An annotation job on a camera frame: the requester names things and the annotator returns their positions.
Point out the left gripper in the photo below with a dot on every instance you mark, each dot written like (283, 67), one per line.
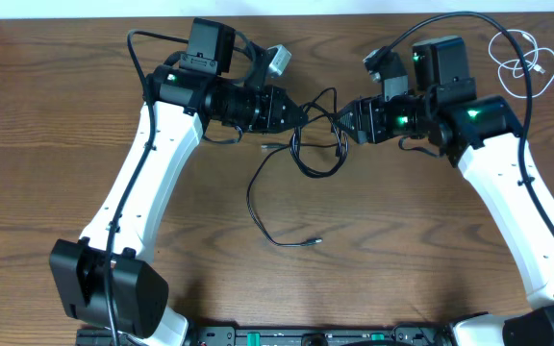
(274, 100)

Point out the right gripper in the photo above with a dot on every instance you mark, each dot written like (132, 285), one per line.
(367, 114)

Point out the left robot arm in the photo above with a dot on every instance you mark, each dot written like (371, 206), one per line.
(105, 277)

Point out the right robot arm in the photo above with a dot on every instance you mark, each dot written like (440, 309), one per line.
(484, 140)

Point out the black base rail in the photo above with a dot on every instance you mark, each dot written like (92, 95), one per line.
(407, 334)

